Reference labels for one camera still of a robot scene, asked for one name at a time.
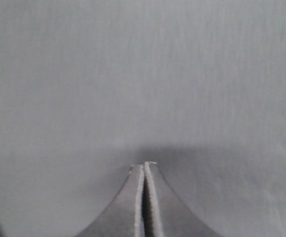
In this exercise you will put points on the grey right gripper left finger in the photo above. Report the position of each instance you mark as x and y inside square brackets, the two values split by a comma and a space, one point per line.
[123, 216]

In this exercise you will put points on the dark grey fridge door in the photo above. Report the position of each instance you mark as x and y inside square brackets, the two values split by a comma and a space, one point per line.
[90, 87]

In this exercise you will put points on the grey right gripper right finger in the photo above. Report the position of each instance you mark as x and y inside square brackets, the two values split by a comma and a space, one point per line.
[164, 213]

